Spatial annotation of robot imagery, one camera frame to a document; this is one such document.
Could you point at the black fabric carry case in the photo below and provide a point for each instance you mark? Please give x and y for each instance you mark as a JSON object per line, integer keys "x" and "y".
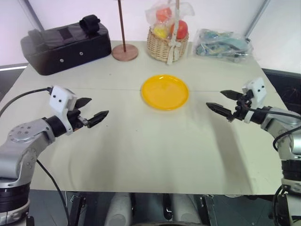
{"x": 65, "y": 51}

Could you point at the clear bag of blue items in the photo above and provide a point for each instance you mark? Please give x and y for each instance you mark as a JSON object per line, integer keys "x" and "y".
{"x": 221, "y": 46}

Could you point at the woven wicker basket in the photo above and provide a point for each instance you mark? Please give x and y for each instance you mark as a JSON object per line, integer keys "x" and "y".
{"x": 160, "y": 49}

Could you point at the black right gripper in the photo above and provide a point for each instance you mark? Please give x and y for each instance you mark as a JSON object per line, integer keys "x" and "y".
{"x": 243, "y": 107}

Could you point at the black table frame leg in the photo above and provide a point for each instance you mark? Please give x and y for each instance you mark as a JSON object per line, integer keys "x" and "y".
{"x": 206, "y": 210}
{"x": 78, "y": 209}

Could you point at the yellow plastic plate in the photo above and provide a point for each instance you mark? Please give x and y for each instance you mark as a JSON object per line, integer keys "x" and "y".
{"x": 165, "y": 92}

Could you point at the yellow toy fruit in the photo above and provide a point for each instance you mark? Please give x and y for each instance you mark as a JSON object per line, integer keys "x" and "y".
{"x": 160, "y": 31}

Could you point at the dark panel beside table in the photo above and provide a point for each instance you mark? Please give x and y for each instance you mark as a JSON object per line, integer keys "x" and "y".
{"x": 285, "y": 87}

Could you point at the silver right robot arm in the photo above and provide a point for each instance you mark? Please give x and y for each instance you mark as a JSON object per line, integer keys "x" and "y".
{"x": 290, "y": 139}

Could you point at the white basket ribbon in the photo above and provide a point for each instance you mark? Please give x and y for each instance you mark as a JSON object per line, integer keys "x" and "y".
{"x": 173, "y": 53}

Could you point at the orange toy fruit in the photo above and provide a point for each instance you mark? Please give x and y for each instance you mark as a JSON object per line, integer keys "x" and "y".
{"x": 163, "y": 14}

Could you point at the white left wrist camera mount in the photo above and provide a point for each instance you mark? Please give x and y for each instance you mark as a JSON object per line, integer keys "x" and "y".
{"x": 60, "y": 97}

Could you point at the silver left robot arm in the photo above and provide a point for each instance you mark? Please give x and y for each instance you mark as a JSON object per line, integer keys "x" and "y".
{"x": 21, "y": 141}

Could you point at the grey rounded shape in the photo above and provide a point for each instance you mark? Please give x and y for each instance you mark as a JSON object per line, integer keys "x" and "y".
{"x": 118, "y": 209}
{"x": 184, "y": 208}

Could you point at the wooden stand with pole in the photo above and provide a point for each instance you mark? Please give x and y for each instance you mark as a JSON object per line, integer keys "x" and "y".
{"x": 125, "y": 53}

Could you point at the cream tablecloth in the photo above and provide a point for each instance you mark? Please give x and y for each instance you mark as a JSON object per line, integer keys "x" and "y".
{"x": 145, "y": 146}

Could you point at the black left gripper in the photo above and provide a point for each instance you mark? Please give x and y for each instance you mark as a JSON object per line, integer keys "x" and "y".
{"x": 76, "y": 118}

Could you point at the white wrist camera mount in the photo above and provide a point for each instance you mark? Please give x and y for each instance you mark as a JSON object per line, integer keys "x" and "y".
{"x": 257, "y": 90}
{"x": 60, "y": 97}

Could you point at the grey metal frame post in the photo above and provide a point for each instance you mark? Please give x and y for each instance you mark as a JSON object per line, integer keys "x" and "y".
{"x": 257, "y": 17}

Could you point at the red toy apple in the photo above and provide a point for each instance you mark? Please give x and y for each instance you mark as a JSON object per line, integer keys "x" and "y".
{"x": 182, "y": 29}

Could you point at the clear plastic fruit bag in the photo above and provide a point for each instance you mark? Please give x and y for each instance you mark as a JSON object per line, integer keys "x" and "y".
{"x": 185, "y": 11}

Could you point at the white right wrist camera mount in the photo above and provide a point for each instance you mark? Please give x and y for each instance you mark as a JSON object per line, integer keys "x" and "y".
{"x": 257, "y": 90}

